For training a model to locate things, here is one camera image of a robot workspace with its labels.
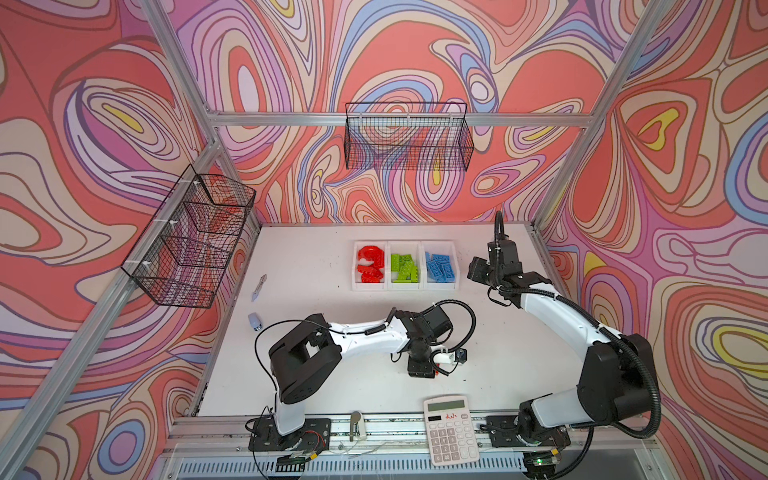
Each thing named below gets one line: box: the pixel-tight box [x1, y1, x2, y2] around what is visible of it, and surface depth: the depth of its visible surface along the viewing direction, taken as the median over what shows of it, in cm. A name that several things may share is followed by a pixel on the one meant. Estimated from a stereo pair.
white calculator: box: [424, 395, 480, 466], surface depth 74 cm
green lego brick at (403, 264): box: [391, 254, 419, 273], surface depth 106 cm
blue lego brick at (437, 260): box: [425, 251, 452, 267], surface depth 109 cm
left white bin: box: [351, 240, 389, 291], surface depth 103 cm
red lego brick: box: [357, 263, 384, 283], surface depth 103 cm
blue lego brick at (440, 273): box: [426, 261, 457, 283], surface depth 102 cm
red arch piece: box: [358, 245, 385, 269], surface depth 107 cm
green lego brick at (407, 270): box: [391, 258, 419, 283], surface depth 104 cm
